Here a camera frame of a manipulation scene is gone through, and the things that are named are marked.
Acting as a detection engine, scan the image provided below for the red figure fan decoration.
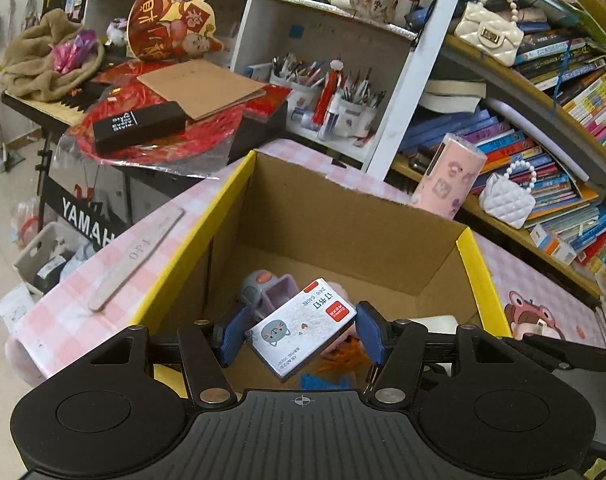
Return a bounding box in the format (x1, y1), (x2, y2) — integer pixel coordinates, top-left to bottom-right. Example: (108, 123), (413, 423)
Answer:
(127, 0), (224, 61)

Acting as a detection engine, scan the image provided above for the grey nail file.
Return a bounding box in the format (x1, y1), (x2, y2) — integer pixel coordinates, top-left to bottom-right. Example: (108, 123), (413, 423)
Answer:
(88, 207), (186, 312)

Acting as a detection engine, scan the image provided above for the white cup of pens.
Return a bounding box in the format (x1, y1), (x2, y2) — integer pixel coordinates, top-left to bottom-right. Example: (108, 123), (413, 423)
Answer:
(328, 67), (386, 141)
(270, 55), (325, 127)

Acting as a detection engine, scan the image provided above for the yellow cardboard box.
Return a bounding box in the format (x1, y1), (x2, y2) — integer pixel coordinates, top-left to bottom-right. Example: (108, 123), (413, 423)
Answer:
(138, 149), (514, 392)

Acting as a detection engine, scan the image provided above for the black long box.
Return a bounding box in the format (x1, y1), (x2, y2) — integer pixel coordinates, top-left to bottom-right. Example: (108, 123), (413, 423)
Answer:
(92, 101), (186, 156)

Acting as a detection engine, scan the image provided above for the black electric keyboard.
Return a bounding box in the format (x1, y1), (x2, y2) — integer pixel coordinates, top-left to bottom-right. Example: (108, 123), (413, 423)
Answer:
(2, 80), (289, 256)

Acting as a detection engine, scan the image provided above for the upper shelf row of books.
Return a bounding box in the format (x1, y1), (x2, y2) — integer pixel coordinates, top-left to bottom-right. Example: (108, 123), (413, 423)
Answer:
(513, 25), (606, 153)

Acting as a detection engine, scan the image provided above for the purple toy robot car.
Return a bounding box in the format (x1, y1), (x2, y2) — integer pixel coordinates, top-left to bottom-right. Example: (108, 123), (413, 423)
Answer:
(240, 270), (296, 323)

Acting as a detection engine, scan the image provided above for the cream quilted pearl handbag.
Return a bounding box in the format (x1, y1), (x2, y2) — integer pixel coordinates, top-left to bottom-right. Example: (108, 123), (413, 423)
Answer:
(454, 0), (525, 67)

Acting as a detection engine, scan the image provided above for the orange and blue carton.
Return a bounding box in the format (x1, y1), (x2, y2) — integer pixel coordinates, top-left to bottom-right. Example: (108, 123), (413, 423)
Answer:
(530, 223), (576, 266)

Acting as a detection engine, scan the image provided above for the white wooden bookshelf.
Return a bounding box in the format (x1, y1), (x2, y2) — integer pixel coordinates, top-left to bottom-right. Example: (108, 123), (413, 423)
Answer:
(228, 0), (606, 306)

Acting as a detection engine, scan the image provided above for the white quilted pearl handbag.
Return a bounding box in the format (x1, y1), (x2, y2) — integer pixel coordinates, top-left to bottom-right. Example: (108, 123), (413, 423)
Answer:
(478, 161), (538, 229)

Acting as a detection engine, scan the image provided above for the blue toy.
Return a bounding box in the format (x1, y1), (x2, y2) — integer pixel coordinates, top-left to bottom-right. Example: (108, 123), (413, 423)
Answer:
(300, 372), (354, 392)

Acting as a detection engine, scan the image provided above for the brown blanket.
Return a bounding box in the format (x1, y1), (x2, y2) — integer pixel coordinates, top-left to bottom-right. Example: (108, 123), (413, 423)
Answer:
(0, 9), (106, 106)

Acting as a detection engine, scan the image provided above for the middle shelf row of books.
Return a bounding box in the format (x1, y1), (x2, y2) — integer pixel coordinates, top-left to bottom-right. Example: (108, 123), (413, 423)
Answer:
(398, 105), (606, 281)

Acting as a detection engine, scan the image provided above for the purple shiny wrap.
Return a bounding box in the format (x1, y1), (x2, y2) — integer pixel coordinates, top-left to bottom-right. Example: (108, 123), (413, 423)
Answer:
(50, 30), (101, 74)

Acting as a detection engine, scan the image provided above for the shelf row of books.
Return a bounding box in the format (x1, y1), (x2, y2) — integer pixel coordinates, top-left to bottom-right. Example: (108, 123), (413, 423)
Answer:
(398, 105), (606, 281)
(513, 25), (606, 153)

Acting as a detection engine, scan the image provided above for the thick white-paged book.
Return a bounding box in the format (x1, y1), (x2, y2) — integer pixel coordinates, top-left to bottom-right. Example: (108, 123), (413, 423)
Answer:
(423, 80), (486, 112)

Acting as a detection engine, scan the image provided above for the white staple box red label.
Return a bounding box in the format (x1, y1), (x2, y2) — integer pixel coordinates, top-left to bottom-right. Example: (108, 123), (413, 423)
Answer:
(244, 277), (358, 380)

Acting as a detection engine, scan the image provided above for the brown cardboard sheet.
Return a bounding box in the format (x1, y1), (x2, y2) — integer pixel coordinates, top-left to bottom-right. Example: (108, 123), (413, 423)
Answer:
(137, 60), (268, 122)

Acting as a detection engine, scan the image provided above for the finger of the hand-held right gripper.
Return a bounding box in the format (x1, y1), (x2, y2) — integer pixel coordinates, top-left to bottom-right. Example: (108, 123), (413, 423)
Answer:
(503, 334), (606, 373)

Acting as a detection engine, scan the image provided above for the pink sticker tumbler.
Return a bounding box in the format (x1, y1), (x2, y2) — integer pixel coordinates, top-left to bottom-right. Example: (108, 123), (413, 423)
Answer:
(410, 132), (486, 221)

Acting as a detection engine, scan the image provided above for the white plastic basket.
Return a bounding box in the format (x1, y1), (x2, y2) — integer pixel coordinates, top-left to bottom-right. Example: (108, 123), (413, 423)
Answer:
(13, 222), (91, 296)

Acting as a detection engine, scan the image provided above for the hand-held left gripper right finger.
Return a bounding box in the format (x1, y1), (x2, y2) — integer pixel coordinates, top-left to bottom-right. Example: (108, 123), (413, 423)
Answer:
(355, 301), (556, 407)

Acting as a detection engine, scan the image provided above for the red plastic bag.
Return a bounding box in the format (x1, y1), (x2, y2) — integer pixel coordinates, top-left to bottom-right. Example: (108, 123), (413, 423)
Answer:
(65, 60), (294, 167)

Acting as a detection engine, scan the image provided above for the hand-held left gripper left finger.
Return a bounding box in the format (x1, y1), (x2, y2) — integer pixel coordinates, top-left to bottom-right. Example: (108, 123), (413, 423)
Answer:
(48, 307), (256, 407)

